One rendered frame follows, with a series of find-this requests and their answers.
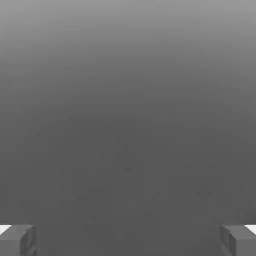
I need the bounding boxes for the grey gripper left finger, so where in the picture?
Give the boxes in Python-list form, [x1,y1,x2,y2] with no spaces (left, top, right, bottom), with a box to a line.
[0,224,38,256]

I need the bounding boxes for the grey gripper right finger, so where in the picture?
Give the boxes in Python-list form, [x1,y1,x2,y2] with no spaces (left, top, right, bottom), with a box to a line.
[219,224,256,256]

